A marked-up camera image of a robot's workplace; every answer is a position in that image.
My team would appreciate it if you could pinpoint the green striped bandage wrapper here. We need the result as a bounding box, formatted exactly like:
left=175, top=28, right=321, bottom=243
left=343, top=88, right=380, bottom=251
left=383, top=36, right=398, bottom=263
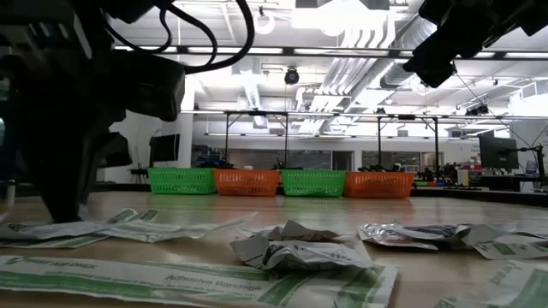
left=0, top=255, right=399, bottom=308
left=434, top=258, right=548, bottom=308
left=98, top=208, right=257, bottom=244
left=473, top=235, right=548, bottom=261
left=0, top=234, right=110, bottom=250
left=106, top=208, right=160, bottom=226

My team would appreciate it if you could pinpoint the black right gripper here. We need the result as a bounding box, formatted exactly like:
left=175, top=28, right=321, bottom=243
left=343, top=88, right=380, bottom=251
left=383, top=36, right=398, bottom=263
left=402, top=0, right=548, bottom=89

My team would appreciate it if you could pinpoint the orange plastic basket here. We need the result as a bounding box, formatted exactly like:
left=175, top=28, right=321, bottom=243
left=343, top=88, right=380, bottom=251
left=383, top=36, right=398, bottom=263
left=343, top=171, right=416, bottom=199
left=213, top=169, right=282, bottom=198

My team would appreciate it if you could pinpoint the round pendant lamp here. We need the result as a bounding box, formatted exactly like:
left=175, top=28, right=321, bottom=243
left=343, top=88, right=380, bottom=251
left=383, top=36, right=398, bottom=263
left=254, top=9, right=277, bottom=35

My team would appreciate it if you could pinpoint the black background rig frame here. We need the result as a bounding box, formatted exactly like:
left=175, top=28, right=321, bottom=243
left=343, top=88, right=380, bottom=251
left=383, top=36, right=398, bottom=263
left=222, top=110, right=292, bottom=170
left=376, top=114, right=440, bottom=172

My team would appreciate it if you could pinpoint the long ceiling light strip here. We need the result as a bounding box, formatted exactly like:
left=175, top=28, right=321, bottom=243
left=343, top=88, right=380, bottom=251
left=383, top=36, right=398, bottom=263
left=293, top=47, right=389, bottom=56
left=503, top=51, right=548, bottom=60
left=397, top=50, right=496, bottom=59
left=113, top=45, right=179, bottom=54
left=187, top=46, right=284, bottom=55

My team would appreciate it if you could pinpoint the grey cup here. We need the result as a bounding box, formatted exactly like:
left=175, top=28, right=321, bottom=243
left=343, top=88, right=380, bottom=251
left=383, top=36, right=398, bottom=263
left=3, top=179, right=17, bottom=205

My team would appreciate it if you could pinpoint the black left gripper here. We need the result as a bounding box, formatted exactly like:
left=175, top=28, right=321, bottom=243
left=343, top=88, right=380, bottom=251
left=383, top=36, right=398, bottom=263
left=0, top=42, right=134, bottom=223

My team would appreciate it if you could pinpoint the dark side desk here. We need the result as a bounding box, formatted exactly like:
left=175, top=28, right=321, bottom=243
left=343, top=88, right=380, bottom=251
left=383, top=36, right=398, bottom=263
left=127, top=167, right=150, bottom=185

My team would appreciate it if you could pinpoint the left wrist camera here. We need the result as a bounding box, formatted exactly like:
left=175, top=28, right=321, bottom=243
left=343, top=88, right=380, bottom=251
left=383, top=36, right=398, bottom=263
left=110, top=50, right=188, bottom=123

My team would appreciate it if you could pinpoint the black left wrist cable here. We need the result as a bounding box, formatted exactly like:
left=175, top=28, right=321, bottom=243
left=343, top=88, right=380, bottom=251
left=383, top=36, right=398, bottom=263
left=102, top=0, right=257, bottom=76

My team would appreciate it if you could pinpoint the black monitor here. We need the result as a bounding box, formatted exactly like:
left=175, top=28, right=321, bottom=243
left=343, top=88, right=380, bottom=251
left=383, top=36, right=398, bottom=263
left=148, top=133, right=181, bottom=163
left=478, top=130, right=520, bottom=170

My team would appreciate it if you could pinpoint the green plastic basket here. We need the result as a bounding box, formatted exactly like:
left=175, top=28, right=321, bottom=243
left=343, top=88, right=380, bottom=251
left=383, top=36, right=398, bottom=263
left=281, top=169, right=348, bottom=198
left=147, top=167, right=217, bottom=196

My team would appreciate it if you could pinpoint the silver ventilation duct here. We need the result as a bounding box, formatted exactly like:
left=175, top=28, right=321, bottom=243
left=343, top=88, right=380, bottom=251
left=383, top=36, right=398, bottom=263
left=320, top=8, right=438, bottom=102

